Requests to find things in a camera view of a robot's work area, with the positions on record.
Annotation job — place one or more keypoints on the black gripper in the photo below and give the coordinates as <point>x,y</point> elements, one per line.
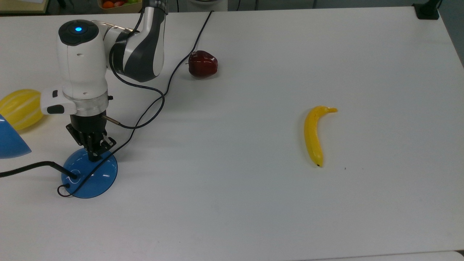
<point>87,128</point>

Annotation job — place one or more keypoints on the blue desk lamp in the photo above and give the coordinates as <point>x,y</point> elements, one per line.
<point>98,179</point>

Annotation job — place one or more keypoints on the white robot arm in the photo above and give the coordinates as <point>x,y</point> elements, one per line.
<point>81,61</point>

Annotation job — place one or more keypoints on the yellow striped melon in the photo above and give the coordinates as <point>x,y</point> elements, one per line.
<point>20,107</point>

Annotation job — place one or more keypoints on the dark red apple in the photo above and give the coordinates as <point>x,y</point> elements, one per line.
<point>202,64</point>

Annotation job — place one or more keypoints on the basket of fruit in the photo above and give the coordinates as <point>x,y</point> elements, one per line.
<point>119,5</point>

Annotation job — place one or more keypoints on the wooden side table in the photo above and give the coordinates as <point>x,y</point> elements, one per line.
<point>21,5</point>

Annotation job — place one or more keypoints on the yellow banana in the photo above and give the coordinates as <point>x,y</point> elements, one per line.
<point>312,134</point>

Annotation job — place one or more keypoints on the black clamp mount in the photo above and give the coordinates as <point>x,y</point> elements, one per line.
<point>427,11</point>

